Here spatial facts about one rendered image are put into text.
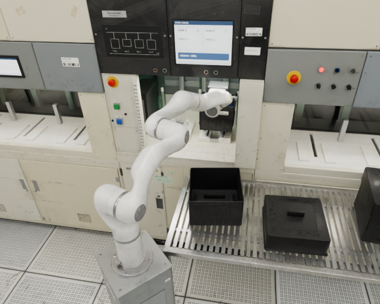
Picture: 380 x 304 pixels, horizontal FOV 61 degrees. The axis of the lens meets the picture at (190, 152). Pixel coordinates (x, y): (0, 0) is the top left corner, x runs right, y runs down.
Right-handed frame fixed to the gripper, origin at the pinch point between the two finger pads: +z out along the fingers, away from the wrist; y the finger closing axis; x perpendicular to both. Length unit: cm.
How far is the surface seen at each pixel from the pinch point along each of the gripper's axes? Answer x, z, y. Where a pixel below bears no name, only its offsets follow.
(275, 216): -35, -70, 37
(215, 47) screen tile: 34.3, -30.5, 1.1
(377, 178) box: -20, -53, 84
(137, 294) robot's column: -52, -112, -23
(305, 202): -35, -58, 53
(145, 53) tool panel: 30, -31, -35
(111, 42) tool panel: 35, -31, -52
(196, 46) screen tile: 34.8, -30.5, -8.4
